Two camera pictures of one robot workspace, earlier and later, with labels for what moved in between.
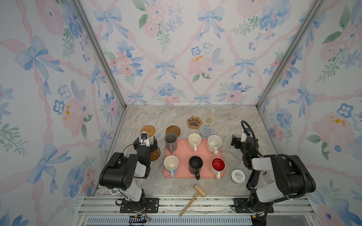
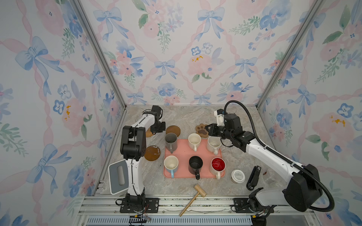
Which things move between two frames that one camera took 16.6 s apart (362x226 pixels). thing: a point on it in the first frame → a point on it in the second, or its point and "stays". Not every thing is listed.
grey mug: (171, 142) stays
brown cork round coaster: (173, 129) stays
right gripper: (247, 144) → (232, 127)
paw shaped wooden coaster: (194, 122) → (200, 129)
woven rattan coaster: (150, 130) stays
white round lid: (238, 176) stays
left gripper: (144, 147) → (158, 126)
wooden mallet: (200, 191) stays
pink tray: (183, 152) stays
